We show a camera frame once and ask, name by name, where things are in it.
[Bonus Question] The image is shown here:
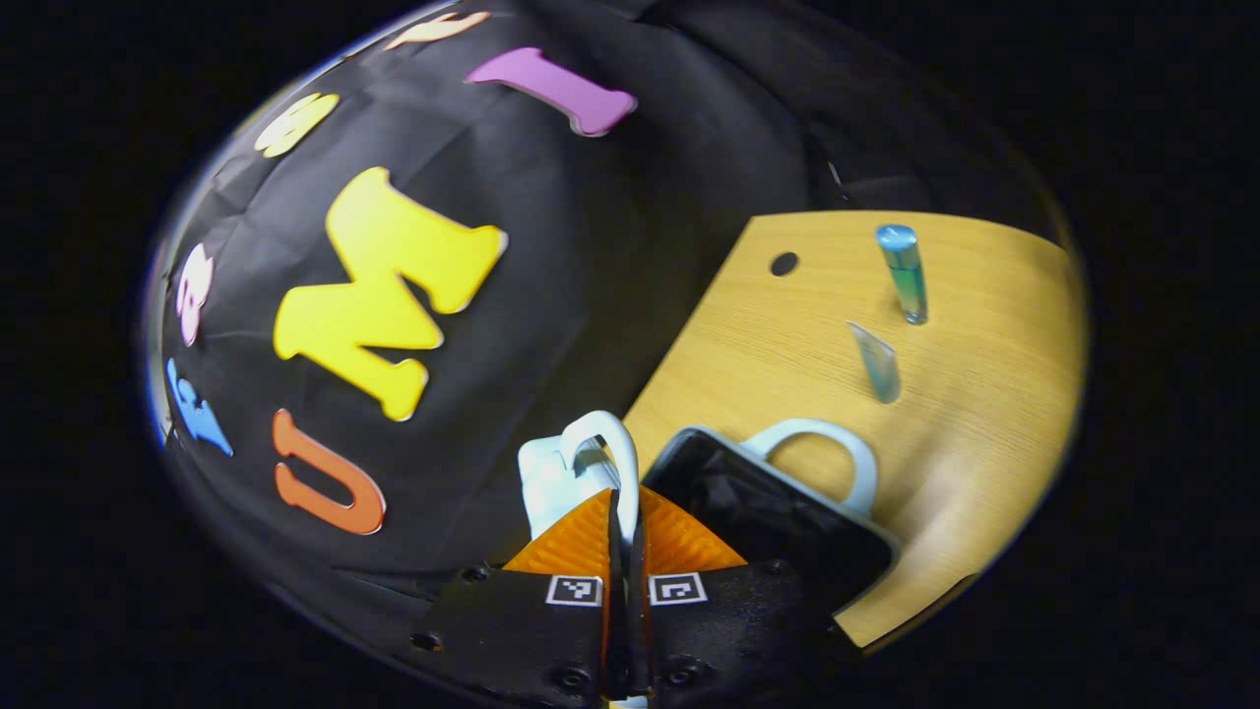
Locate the black backdrop cloth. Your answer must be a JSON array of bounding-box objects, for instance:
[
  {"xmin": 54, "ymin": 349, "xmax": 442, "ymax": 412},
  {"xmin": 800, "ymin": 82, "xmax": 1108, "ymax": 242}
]
[{"xmin": 143, "ymin": 0, "xmax": 1064, "ymax": 680}]

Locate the blue skin care bottle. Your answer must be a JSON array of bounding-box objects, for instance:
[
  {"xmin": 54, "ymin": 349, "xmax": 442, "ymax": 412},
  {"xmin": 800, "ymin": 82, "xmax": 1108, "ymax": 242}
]
[{"xmin": 876, "ymin": 225, "xmax": 928, "ymax": 326}]

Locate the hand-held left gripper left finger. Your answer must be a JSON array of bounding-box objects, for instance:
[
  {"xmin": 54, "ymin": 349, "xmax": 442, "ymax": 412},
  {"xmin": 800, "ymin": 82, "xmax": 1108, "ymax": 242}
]
[{"xmin": 404, "ymin": 487, "xmax": 623, "ymax": 709}]

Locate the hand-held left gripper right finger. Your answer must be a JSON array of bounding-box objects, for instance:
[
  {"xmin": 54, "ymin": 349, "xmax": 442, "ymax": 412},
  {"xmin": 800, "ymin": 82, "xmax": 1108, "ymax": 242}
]
[{"xmin": 626, "ymin": 483, "xmax": 857, "ymax": 709}]

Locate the light blue small suitcase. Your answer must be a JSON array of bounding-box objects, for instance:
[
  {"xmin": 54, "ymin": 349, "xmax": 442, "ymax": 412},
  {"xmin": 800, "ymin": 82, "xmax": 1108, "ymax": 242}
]
[{"xmin": 517, "ymin": 409, "xmax": 903, "ymax": 619}]

